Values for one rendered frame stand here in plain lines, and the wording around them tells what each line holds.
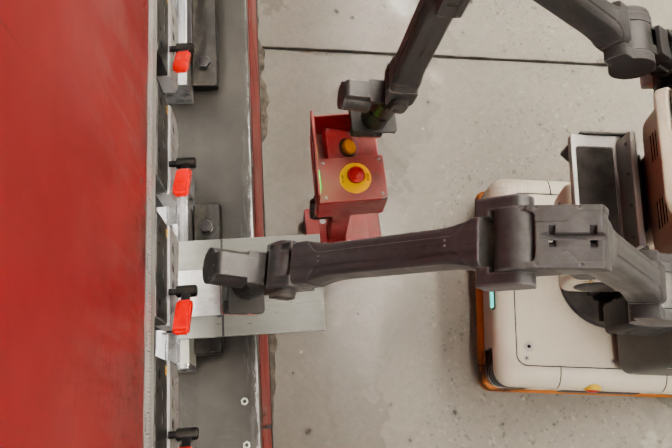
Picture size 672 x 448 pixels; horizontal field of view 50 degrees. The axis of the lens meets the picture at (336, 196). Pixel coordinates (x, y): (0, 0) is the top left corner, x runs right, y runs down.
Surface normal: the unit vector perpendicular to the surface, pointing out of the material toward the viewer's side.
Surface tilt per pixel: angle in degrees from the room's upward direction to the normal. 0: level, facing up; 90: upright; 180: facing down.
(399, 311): 0
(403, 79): 78
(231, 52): 0
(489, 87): 0
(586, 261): 15
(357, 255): 42
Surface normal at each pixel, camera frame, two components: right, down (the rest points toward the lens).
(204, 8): 0.04, -0.30
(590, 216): -0.22, -0.28
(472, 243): -0.64, -0.25
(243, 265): 0.42, -0.23
